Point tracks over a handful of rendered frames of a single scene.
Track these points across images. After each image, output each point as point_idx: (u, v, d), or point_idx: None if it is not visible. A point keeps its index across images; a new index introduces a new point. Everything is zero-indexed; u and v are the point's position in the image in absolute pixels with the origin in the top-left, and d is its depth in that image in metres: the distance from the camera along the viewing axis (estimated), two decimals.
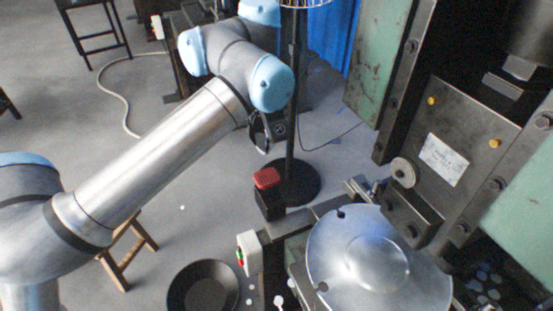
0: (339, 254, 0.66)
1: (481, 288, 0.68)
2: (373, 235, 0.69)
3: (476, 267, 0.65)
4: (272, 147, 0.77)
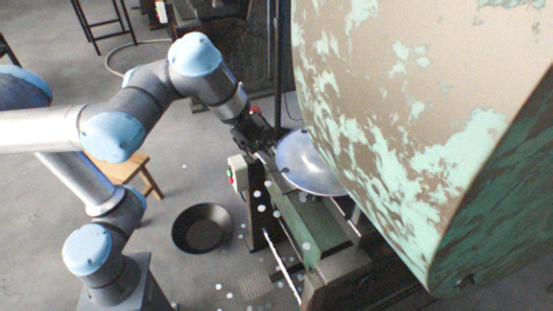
0: (299, 153, 0.90)
1: None
2: None
3: None
4: None
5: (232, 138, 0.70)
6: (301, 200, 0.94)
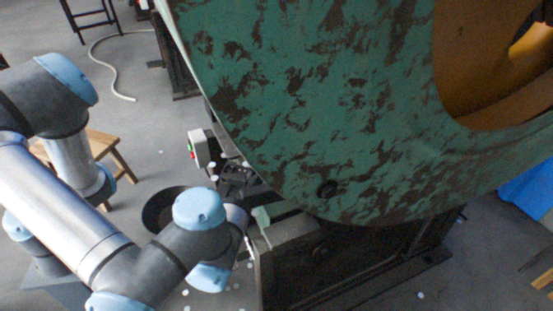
0: None
1: None
2: None
3: None
4: None
5: None
6: None
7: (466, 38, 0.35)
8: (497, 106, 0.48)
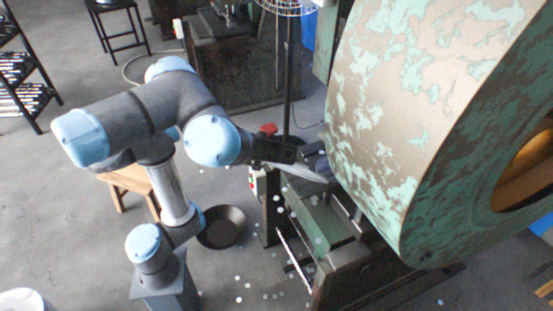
0: None
1: None
2: (281, 165, 0.96)
3: None
4: None
5: (262, 131, 0.67)
6: (313, 203, 1.15)
7: None
8: (499, 190, 0.69)
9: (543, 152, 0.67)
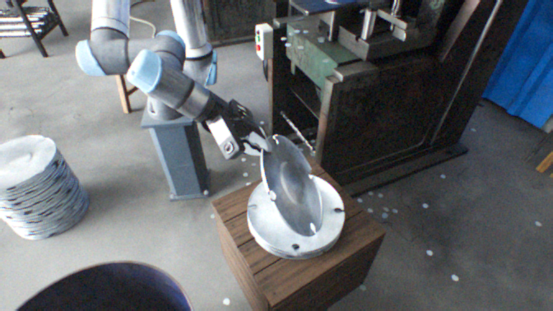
0: (291, 160, 0.88)
1: None
2: (305, 190, 0.88)
3: (397, 2, 1.12)
4: (267, 146, 0.76)
5: (247, 122, 0.70)
6: (319, 41, 1.17)
7: None
8: None
9: None
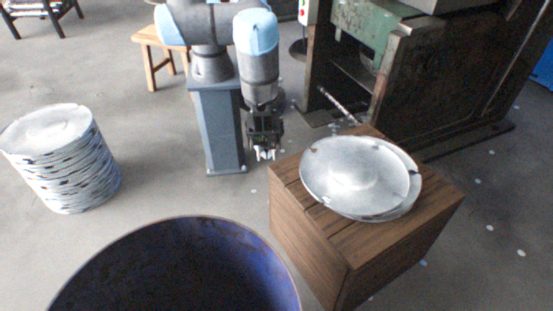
0: (342, 153, 0.89)
1: None
2: (373, 166, 0.85)
3: None
4: None
5: (244, 121, 0.70)
6: None
7: None
8: None
9: None
